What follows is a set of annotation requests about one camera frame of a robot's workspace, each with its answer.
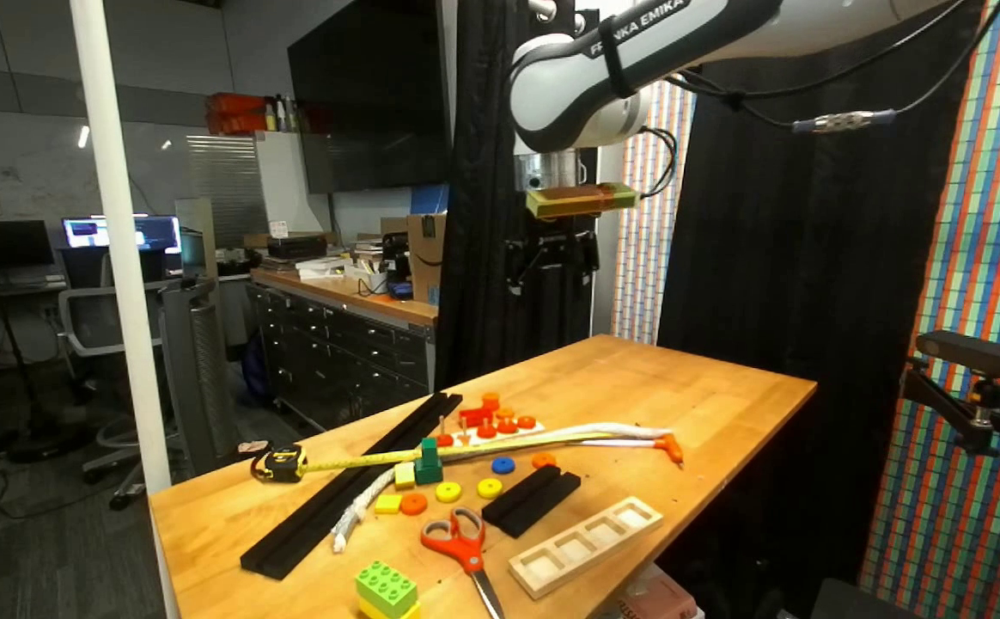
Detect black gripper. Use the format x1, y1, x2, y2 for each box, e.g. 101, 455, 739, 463
500, 215, 606, 307

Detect teal green toy block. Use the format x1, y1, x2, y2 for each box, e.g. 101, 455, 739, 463
411, 436, 447, 487

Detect brown cardboard box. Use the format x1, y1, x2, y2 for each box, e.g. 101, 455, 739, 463
404, 214, 449, 307

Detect orange toy pieces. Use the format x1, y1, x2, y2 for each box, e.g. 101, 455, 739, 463
449, 415, 550, 446

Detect dark drawer cabinet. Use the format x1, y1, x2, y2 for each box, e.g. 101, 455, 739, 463
245, 266, 442, 432

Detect black rectangular bar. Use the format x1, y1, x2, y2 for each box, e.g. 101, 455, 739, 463
500, 469, 585, 538
477, 462, 567, 528

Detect black curtain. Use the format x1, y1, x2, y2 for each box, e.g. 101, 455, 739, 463
437, 0, 991, 619

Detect wooden compartment tray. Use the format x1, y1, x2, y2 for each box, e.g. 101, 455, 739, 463
504, 490, 665, 603

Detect white cabinet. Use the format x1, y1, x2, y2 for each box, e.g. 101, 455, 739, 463
181, 126, 329, 244

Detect orange storage box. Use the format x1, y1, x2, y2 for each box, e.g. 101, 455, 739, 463
203, 90, 276, 142

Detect green lego brick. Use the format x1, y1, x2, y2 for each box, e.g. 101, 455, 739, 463
349, 557, 422, 613

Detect dark mesh office chair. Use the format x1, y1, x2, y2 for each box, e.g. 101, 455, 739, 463
56, 271, 242, 509

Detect yellow lego brick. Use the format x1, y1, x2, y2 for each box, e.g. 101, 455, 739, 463
355, 593, 427, 619

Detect lit computer monitor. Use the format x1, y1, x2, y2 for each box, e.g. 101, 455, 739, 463
128, 214, 189, 258
57, 214, 116, 253

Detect colourful patterned cloth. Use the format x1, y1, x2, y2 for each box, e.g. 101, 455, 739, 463
607, 0, 1000, 619

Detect white vertical pole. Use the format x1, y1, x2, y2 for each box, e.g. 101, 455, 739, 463
66, 0, 177, 497

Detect black computer monitor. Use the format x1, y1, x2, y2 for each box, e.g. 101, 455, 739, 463
0, 215, 57, 274

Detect large black wall screen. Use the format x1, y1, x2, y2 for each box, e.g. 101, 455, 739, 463
285, 0, 452, 197

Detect orange handle scissors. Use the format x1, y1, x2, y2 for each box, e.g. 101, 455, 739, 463
414, 505, 512, 619

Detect long black rail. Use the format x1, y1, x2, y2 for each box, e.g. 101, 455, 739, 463
238, 387, 468, 583

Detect black cable silver connector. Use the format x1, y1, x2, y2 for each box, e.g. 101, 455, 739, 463
665, 0, 973, 136

